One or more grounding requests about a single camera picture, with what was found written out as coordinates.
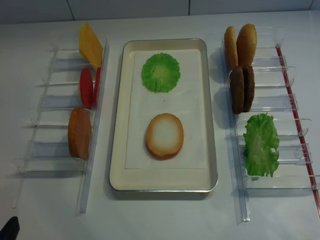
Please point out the clear acrylic right rack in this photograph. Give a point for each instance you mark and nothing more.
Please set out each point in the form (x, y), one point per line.
(271, 98)

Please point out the toasted bread slice on tray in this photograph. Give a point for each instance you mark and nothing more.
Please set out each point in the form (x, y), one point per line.
(164, 136)

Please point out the yellow cheese slice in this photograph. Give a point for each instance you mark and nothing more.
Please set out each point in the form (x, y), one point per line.
(90, 47)

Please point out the leafy green lettuce leaf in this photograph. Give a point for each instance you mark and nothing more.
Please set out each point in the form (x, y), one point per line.
(261, 145)

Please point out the left burger bun half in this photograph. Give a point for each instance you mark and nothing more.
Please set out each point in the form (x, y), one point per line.
(231, 47)

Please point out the clear acrylic left rack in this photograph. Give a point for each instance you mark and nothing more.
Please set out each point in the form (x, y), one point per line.
(47, 153)

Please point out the right brown meat patty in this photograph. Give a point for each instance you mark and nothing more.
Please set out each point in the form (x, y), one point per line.
(249, 87)

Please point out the clear acrylic rack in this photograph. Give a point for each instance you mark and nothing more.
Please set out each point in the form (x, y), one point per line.
(271, 98)
(47, 153)

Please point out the metal baking tray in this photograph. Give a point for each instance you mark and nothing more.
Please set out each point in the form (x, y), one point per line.
(168, 179)

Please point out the white paper liner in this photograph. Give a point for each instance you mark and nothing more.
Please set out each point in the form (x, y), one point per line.
(185, 101)

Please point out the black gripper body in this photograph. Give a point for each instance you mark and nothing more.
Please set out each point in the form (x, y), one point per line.
(11, 229)

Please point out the round green lettuce piece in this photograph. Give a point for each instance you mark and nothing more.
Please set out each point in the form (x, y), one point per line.
(160, 73)

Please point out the brown bread slice in rack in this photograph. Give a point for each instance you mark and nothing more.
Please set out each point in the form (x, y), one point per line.
(79, 133)

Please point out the red tomato slice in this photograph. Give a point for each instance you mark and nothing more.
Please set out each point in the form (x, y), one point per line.
(86, 88)
(96, 87)

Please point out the red strip on rack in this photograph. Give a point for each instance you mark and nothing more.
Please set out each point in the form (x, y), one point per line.
(298, 124)

